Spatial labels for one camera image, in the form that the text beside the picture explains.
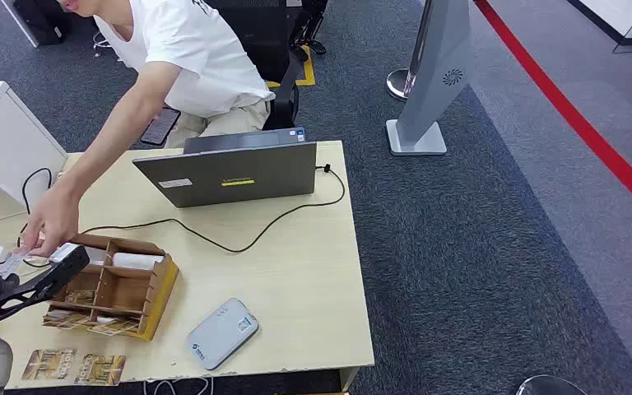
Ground yellow floor tape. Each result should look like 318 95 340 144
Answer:
265 44 317 90

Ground white card stack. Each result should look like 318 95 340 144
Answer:
111 252 165 272
82 246 109 267

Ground person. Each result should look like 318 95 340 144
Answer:
18 0 277 258

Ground chrome round base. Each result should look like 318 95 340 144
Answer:
514 374 590 395

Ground black robot legs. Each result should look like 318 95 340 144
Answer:
288 0 329 62

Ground grey laptop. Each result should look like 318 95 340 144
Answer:
132 127 318 209

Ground swirl logo kiosk stand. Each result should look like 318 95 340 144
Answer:
385 0 472 157

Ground black office chair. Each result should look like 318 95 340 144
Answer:
207 0 304 132

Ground wooden card organizer box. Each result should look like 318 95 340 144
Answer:
42 233 181 343

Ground white ID card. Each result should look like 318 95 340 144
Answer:
0 251 32 280

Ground grey card reader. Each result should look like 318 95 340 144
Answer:
186 297 260 372

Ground white cabinet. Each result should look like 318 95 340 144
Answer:
0 80 69 206

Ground chrome stanchion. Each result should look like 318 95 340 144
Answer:
385 0 435 102

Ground red floor tape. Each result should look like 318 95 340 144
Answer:
472 0 632 227

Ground chrome chair base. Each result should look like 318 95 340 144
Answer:
92 31 114 58

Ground black bag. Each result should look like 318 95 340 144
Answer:
13 0 72 48

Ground black power cable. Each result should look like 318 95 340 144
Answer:
16 163 346 268

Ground looped white cable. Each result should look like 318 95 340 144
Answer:
142 377 213 395

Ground person's left hand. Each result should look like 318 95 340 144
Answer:
18 182 81 258

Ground black smartphone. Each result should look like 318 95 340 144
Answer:
140 107 182 146

